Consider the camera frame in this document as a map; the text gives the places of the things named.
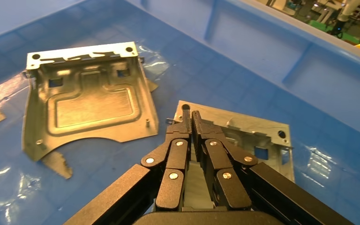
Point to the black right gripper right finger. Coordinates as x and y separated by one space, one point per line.
226 180

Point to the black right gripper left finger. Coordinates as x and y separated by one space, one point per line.
172 174

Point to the green background workbench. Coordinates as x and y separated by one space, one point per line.
338 34

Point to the clear plastic film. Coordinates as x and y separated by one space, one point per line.
319 161

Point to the blue plastic bin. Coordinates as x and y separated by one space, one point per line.
260 77

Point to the stamped sheet metal bracket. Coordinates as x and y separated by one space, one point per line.
260 130
90 108

